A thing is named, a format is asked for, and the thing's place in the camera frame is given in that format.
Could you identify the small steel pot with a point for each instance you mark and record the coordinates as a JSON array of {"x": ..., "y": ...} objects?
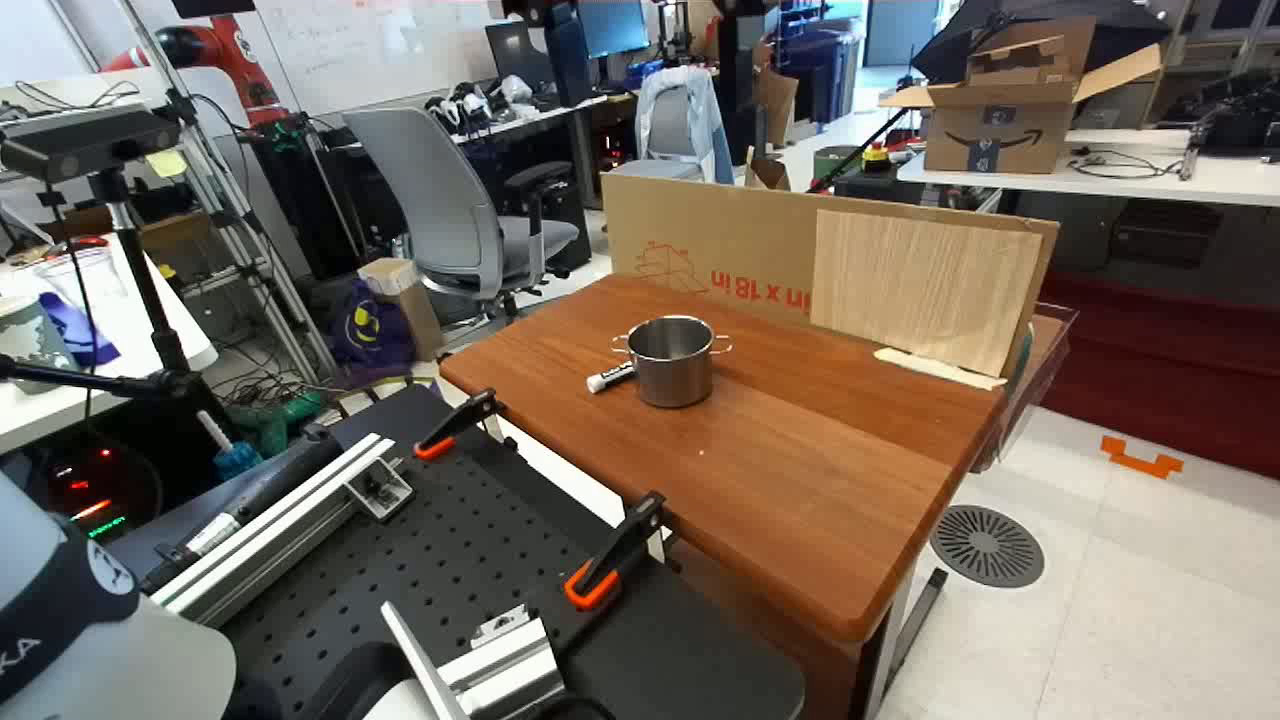
[{"x": 675, "y": 357}]

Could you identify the brown cardboard panel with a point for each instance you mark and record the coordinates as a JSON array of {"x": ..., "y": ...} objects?
[{"x": 749, "y": 246}]

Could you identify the orange black clamp near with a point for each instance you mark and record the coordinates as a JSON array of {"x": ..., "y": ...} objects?
[{"x": 633, "y": 540}]

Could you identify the orange black clamp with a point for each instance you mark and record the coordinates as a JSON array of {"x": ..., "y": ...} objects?
[
  {"x": 633, "y": 540},
  {"x": 456, "y": 422}
]

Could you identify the grey office chair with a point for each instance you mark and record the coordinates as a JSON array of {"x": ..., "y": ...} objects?
[{"x": 456, "y": 237}]

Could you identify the orange black clamp far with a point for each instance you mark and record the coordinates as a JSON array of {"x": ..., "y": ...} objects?
[{"x": 456, "y": 422}]

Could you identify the light wood board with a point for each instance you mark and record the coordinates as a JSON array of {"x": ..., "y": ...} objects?
[{"x": 936, "y": 289}]

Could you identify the round floor drain cover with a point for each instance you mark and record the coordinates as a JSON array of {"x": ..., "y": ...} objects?
[{"x": 991, "y": 546}]

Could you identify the open cardboard box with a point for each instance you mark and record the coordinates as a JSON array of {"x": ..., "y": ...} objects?
[{"x": 1018, "y": 97}]

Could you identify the white side table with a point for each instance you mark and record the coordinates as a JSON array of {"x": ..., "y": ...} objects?
[{"x": 1130, "y": 165}]

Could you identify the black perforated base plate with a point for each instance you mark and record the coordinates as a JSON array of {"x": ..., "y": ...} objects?
[{"x": 477, "y": 538}]

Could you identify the aluminium extrusion rail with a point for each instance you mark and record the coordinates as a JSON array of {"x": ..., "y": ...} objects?
[
  {"x": 506, "y": 672},
  {"x": 269, "y": 546}
]

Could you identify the black camera tripod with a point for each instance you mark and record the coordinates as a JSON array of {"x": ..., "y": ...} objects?
[{"x": 98, "y": 141}]

